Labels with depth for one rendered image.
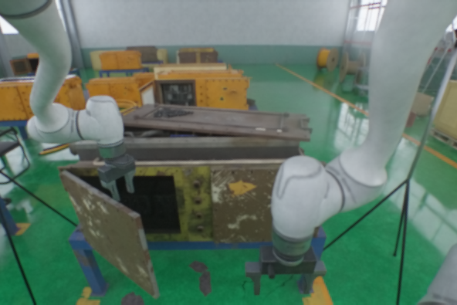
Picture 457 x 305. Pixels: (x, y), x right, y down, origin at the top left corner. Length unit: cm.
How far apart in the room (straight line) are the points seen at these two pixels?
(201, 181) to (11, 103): 423
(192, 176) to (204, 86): 272
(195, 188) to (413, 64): 121
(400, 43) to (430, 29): 3
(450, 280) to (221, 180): 106
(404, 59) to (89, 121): 81
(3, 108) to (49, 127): 443
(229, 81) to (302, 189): 352
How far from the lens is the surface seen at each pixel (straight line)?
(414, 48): 32
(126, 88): 762
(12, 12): 54
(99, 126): 87
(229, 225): 154
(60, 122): 88
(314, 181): 45
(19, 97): 506
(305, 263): 63
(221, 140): 134
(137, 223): 108
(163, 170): 136
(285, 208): 48
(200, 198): 143
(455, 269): 50
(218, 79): 389
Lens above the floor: 189
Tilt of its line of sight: 27 degrees down
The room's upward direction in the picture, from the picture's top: straight up
